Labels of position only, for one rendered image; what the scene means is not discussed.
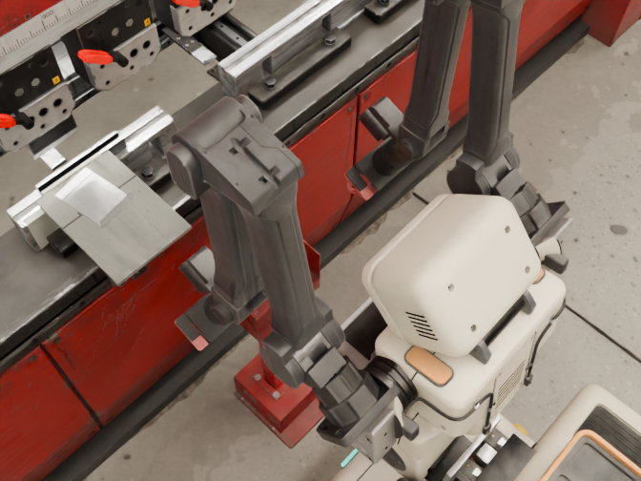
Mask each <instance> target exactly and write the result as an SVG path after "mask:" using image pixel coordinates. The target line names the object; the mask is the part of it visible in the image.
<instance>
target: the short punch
mask: <svg viewBox="0 0 641 481"><path fill-rule="evenodd" d="M76 127H77V125H76V123H75V120H74V118H73V115H72V114H71V116H70V117H68V118H67V119H65V120H64V121H62V122H61V123H59V124H58V125H56V126H55V127H53V128H52V129H50V130H49V131H47V132H46V133H45V134H43V135H42V136H40V137H39V138H37V139H36V140H34V141H33V142H31V143H30V144H28V145H27V146H26V147H27V149H28V151H29V152H30V153H31V155H32V157H33V159H34V160H36V159H38V158H39V157H41V156H42V155H44V154H45V153H47V152H48V151H49V150H50V149H52V148H53V147H55V146H56V145H58V144H59V143H61V142H62V141H64V140H65V139H67V138H68V137H70V136H71V135H73V134H74V133H76V132H77V130H76Z"/></svg>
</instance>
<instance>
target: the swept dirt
mask: <svg viewBox="0 0 641 481"><path fill-rule="evenodd" d="M583 45H584V39H583V38H582V39H581V40H579V41H578V42H577V43H576V44H575V45H574V46H573V47H572V48H571V49H570V50H569V51H568V52H566V53H565V54H571V53H575V52H577V51H578V49H579V48H580V47H581V46H583ZM462 150H463V144H462V145H461V146H460V147H459V148H458V149H457V150H456V151H455V152H454V153H452V154H451V155H450V156H449V157H448V158H447V159H446V160H449V159H451V158H454V157H455V156H456V155H457V154H458V153H460V152H461V151H462ZM444 162H445V161H443V162H442V163H441V164H440V165H439V166H438V167H437V168H436V169H438V168H439V167H440V166H441V165H442V164H443V163H444ZM436 169H434V170H433V171H432V172H431V173H430V174H429V175H428V176H427V177H425V178H424V179H426V178H428V177H429V176H430V175H431V174H432V173H433V172H434V171H435V170H436ZM424 179H423V180H424ZM423 180H422V181H423ZM415 187H416V186H415ZM415 187H414V188H413V189H412V190H410V191H409V192H408V193H407V194H406V195H404V196H403V197H402V198H401V199H400V200H399V201H397V202H396V203H395V204H394V205H393V206H392V207H391V208H390V209H389V210H388V211H387V212H385V213H384V214H383V215H382V216H381V217H379V218H378V219H377V220H376V221H375V222H374V223H373V224H371V225H370V226H369V227H368V228H367V229H366V230H364V231H363V232H362V233H361V234H360V235H358V236H357V237H356V238H355V239H354V240H353V241H352V242H351V243H350V244H349V245H348V246H347V247H346V248H344V249H343V250H342V251H341V252H340V253H339V255H341V254H346V253H348V252H350V251H351V250H352V249H353V248H354V247H356V246H358V245H359V244H361V243H362V242H363V240H364V238H365V237H366V236H369V235H372V234H375V233H377V232H378V230H379V227H380V226H381V224H382V223H384V222H385V221H386V218H387V213H388V212H389V211H391V210H394V209H398V208H399V207H400V206H401V205H402V204H404V203H405V202H407V201H408V200H410V199H411V197H412V194H413V191H414V189H415ZM250 336H251V334H250V333H249V334H248V335H247V336H246V337H244V338H243V339H242V340H241V341H240V342H239V343H237V344H236V345H235V346H234V347H233V348H232V349H230V350H229V351H228V352H227V353H226V354H225V355H224V356H222V357H221V358H220V359H219V360H218V361H217V362H216V363H214V364H213V365H212V366H211V367H210V368H209V369H208V370H207V371H206V372H205V373H203V374H202V375H201V376H200V377H199V378H198V379H197V380H195V381H194V382H193V383H192V384H191V385H190V386H189V387H187V388H186V389H185V390H184V391H183V392H182V393H181V394H180V395H178V396H177V397H176V398H175V399H174V401H172V402H171V403H170V404H169V405H168V406H167V407H165V408H164V409H163V410H162V411H160V412H159V414H157V415H156V416H155V417H154V418H153V419H152V420H151V421H150V422H149V423H148V424H146V425H145V426H144V427H143V428H142V429H141V430H139V431H138V432H137V433H136V434H135V435H134V436H133V437H132V438H134V437H135V436H136V435H137V434H139V433H140V432H141V431H142V430H144V429H146V428H147V427H149V426H151V425H152V424H154V423H155V422H156V421H157V420H158V418H159V417H160V416H162V415H163V414H164V413H166V412H167V411H169V410H170V409H171V408H172V407H173V406H174V405H175V404H176V403H178V402H179V401H182V400H184V399H186V398H188V397H189V396H190V395H191V394H192V393H193V391H194V390H195V389H196V388H197V387H198V386H199V385H200V384H201V383H202V381H203V380H204V378H205V376H206V374H207V373H208V372H209V371H210V370H211V369H213V368H215V367H216V366H218V365H219V364H220V363H221V362H222V361H223V360H224V359H225V358H227V357H228V356H230V355H231V354H232V353H233V352H234V351H235V350H236V348H237V347H238V345H239V344H240V343H242V342H243V341H245V340H246V339H247V338H249V337H250ZM132 438H131V439H132ZM131 439H130V440H131ZM130 440H128V441H130ZM128 441H127V442H128ZM127 442H126V443H127ZM126 443H125V444H126ZM125 444H124V445H125ZM124 445H123V446H124ZM123 446H122V447H123ZM122 447H120V448H122Z"/></svg>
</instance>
